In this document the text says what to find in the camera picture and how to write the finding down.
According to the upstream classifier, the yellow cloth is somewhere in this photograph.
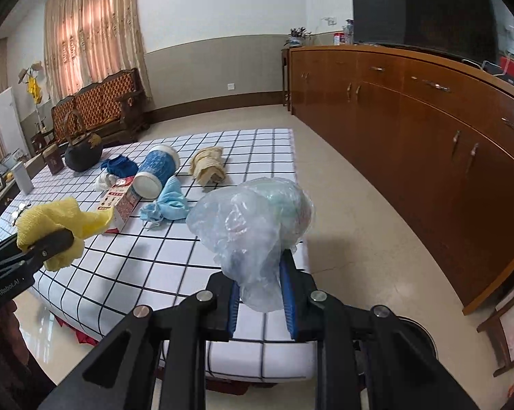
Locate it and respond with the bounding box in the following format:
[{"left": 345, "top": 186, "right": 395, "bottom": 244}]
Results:
[{"left": 16, "top": 197, "right": 113, "bottom": 271}]

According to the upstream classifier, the red white nut milk carton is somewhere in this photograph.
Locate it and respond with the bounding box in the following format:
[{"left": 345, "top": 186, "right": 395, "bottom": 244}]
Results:
[{"left": 97, "top": 176, "right": 140, "bottom": 233}]

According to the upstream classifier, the light blue face mask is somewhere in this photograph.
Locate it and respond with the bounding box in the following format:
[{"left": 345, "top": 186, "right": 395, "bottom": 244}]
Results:
[{"left": 139, "top": 176, "right": 190, "bottom": 227}]

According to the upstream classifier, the clear plastic bag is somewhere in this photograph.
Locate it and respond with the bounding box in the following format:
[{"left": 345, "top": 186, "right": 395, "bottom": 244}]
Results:
[{"left": 186, "top": 178, "right": 313, "bottom": 313}]

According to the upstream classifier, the black trash bucket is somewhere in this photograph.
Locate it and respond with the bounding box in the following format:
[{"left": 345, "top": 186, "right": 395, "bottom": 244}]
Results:
[{"left": 354, "top": 315, "right": 439, "bottom": 377}]

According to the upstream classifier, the person left hand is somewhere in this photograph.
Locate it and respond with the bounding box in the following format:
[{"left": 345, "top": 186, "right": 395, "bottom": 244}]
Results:
[{"left": 0, "top": 301, "right": 56, "bottom": 409}]

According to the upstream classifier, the small brown wooden box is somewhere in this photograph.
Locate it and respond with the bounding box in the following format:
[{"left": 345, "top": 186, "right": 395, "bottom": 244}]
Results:
[{"left": 42, "top": 143, "right": 64, "bottom": 175}]

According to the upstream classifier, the white crumpled tissue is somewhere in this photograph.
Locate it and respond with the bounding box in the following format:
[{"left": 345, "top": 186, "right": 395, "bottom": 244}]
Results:
[{"left": 94, "top": 171, "right": 118, "bottom": 192}]

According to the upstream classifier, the checkered tablecloth coffee table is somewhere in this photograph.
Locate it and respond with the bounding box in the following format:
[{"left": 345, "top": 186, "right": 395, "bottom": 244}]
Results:
[{"left": 22, "top": 128, "right": 314, "bottom": 383}]

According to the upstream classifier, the black iron teapot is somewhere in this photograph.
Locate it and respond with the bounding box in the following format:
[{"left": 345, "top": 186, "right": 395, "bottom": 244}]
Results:
[{"left": 64, "top": 109, "right": 103, "bottom": 173}]

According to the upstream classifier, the white appliance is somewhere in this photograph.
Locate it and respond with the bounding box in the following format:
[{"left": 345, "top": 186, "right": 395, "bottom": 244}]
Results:
[{"left": 0, "top": 87, "right": 30, "bottom": 158}]

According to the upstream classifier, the dark blue cloth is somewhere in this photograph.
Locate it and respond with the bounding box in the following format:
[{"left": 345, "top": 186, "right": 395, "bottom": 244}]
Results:
[{"left": 100, "top": 154, "right": 138, "bottom": 179}]

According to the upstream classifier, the carved wooden side stand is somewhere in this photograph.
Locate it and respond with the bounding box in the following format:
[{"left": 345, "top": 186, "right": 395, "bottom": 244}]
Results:
[{"left": 476, "top": 287, "right": 514, "bottom": 378}]

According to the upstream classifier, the blue white canister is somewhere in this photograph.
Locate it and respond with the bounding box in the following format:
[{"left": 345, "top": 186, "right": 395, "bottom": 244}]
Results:
[{"left": 132, "top": 145, "right": 180, "bottom": 200}]

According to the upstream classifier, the wooden carved sofa bench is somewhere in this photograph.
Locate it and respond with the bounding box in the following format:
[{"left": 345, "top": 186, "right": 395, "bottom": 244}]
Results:
[{"left": 32, "top": 69, "right": 149, "bottom": 152}]

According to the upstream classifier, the beige crumpled cloth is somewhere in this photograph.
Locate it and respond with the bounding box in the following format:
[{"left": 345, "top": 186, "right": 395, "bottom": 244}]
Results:
[{"left": 189, "top": 146, "right": 226, "bottom": 186}]

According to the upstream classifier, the brown wooden sideboard cabinet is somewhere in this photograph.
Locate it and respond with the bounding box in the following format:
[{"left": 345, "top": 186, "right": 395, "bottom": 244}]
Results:
[{"left": 289, "top": 45, "right": 514, "bottom": 314}]

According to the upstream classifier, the beige patterned curtain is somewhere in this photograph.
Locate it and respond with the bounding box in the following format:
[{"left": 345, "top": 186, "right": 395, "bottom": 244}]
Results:
[{"left": 0, "top": 0, "right": 153, "bottom": 161}]

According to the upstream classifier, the red white can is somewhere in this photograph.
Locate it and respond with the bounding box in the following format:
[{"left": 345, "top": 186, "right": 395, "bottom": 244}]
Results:
[{"left": 333, "top": 32, "right": 345, "bottom": 45}]

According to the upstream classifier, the small potted plant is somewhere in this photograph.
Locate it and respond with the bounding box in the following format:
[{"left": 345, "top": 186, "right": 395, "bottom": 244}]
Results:
[{"left": 284, "top": 27, "right": 311, "bottom": 48}]

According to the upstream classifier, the black flat television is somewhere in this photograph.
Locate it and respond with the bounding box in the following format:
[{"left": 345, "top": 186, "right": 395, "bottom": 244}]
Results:
[{"left": 352, "top": 0, "right": 498, "bottom": 62}]

